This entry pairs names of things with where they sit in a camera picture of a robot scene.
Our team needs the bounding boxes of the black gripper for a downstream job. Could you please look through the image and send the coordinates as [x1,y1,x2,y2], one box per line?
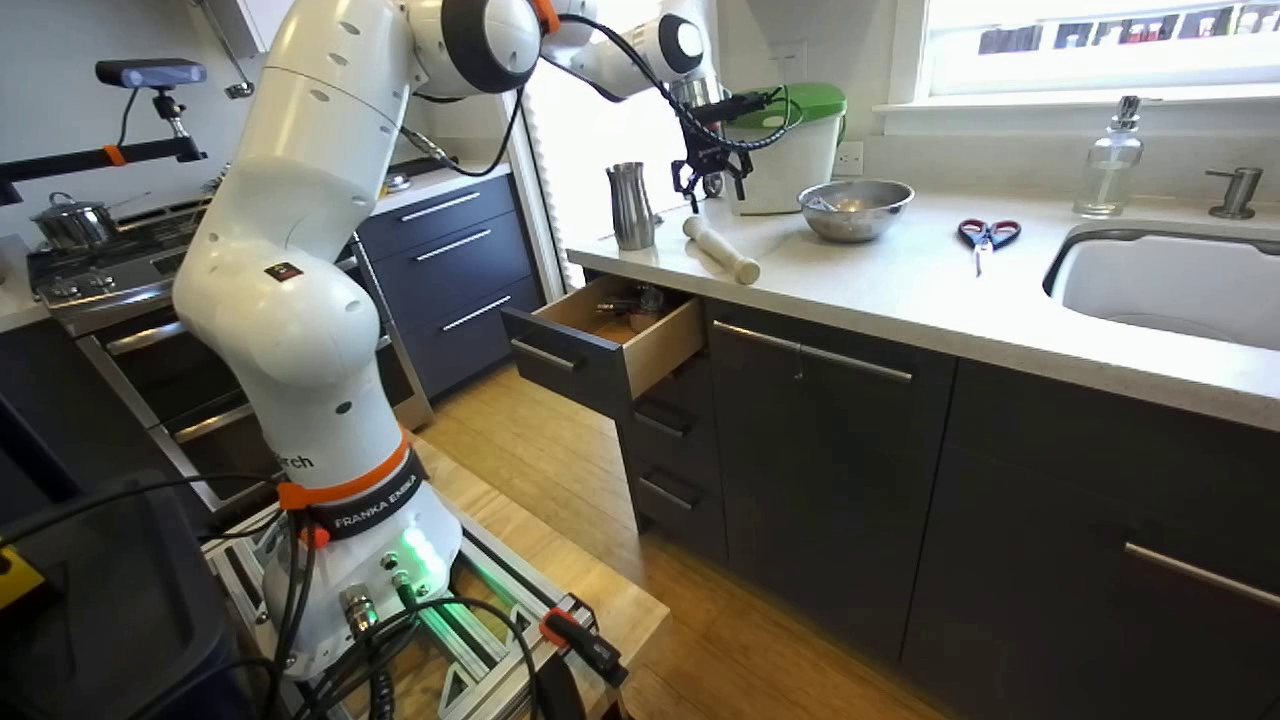
[669,102,764,220]

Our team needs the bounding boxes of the silver metal cup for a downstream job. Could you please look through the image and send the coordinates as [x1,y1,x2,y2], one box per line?
[604,154,669,256]

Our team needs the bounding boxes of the white container green lid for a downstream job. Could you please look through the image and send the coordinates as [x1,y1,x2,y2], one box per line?
[723,78,851,220]

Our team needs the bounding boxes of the silver metal bowl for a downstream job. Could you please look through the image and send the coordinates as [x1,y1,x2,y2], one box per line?
[796,177,922,249]

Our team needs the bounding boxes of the open wooden drawer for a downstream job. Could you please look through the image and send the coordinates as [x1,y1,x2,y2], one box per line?
[501,269,713,424]

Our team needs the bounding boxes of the blue grey drawer cabinet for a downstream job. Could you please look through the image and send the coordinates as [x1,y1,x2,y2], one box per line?
[347,163,553,403]

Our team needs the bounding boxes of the dark kitchen counter cabinet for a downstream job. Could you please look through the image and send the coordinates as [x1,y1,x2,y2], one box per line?
[621,292,1280,720]

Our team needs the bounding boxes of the wooden robot platform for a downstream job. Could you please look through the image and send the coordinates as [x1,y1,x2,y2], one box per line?
[398,426,672,720]

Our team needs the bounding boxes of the clear soap dispenser bottle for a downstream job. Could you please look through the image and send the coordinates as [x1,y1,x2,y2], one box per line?
[1074,91,1147,224]

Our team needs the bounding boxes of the kitchen sink basin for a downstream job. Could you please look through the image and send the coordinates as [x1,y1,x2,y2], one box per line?
[1038,215,1280,359]

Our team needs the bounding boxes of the red black clamp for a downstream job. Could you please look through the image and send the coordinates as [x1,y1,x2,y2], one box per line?
[538,597,634,686]

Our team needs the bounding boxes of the chrome sink fixture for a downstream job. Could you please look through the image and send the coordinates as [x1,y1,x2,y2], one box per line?
[1202,161,1267,224]

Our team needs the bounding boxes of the kitchen stove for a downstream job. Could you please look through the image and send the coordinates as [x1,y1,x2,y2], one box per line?
[19,183,437,528]

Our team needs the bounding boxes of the silver cooking pot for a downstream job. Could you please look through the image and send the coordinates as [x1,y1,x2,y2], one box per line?
[29,187,121,261]

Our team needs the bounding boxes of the black bar orange band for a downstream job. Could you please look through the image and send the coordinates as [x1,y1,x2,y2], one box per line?
[0,131,213,208]

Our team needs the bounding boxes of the black plastic bin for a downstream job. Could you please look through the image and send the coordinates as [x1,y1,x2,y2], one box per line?
[0,396,261,720]

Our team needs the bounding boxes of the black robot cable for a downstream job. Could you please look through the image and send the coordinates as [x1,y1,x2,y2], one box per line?
[398,9,808,183]

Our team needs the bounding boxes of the red blue handled scissors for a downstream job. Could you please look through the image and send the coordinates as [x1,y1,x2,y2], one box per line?
[953,212,1028,279]

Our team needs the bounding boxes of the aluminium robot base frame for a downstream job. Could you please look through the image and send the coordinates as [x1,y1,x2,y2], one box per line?
[195,514,634,720]

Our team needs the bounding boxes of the camera on black stand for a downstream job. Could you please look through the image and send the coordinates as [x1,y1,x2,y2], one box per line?
[91,52,213,151]

